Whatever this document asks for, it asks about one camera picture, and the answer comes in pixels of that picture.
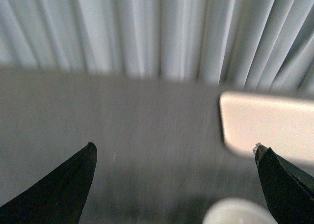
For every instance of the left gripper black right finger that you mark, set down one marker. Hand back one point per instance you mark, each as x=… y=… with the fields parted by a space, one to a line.
x=287 y=189

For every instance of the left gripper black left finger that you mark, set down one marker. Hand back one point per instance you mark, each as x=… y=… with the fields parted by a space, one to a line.
x=59 y=197

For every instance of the white smiley face mug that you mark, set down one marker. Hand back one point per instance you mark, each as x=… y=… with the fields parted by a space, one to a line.
x=237 y=211

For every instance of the beige rectangular plastic tray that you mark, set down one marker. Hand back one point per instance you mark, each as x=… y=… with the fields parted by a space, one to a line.
x=283 y=123

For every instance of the white pleated curtain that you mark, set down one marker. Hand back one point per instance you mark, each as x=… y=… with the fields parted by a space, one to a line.
x=265 y=45

